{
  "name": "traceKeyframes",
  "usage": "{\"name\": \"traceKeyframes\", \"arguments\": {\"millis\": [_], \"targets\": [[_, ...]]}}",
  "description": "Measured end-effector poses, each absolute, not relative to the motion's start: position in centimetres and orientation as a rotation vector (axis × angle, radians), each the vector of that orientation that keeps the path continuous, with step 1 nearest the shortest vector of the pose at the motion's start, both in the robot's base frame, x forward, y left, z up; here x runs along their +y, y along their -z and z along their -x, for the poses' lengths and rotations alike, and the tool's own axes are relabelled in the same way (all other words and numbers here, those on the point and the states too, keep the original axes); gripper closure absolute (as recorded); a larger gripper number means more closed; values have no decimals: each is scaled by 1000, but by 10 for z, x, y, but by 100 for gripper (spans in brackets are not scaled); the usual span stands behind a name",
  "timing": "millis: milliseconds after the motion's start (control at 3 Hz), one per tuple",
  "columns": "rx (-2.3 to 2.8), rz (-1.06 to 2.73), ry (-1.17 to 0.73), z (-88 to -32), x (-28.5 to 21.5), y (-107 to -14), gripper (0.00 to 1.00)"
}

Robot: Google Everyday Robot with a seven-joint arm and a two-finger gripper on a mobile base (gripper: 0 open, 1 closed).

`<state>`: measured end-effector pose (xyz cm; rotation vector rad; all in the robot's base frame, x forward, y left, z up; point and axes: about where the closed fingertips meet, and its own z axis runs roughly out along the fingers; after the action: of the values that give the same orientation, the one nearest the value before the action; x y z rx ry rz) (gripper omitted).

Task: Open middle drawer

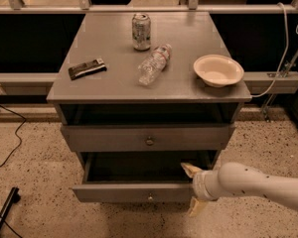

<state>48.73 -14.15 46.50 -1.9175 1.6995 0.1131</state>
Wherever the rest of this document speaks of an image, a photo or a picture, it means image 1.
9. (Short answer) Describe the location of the grey top drawer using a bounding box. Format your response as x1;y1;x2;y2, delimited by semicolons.
61;124;234;152

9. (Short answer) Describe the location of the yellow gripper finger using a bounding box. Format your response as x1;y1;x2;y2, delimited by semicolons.
188;197;208;217
181;163;202;178

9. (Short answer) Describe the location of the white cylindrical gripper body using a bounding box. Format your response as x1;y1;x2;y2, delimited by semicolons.
193;171;222;201

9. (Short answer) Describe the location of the white paper bowl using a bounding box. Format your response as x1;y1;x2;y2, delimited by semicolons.
193;55;244;88

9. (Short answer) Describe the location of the grey drawer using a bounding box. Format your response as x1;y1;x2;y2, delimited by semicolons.
73;150;218;203
61;124;234;152

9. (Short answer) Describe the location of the black stand leg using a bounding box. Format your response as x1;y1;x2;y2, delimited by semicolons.
0;187;21;230

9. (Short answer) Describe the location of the metal railing frame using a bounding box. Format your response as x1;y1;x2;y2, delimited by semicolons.
0;0;298;96

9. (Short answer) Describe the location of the metal tripod stand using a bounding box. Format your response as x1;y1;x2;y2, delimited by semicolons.
260;49;298;122

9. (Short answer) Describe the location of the white cable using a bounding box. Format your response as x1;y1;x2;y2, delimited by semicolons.
250;2;298;99

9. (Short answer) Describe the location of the dark snack bar wrapper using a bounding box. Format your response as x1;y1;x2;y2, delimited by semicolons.
68;59;107;80

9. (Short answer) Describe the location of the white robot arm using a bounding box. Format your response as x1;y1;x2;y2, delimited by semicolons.
181;163;298;217

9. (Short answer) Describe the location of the silver soda can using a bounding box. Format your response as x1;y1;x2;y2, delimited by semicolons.
132;13;151;51

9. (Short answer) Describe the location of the black floor cable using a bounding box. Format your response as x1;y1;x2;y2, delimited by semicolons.
0;94;27;169

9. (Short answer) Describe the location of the clear plastic water bottle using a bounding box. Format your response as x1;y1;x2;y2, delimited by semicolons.
138;44;172;85

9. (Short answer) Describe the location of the grey wooden drawer cabinet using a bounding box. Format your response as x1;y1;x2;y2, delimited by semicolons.
46;11;252;183

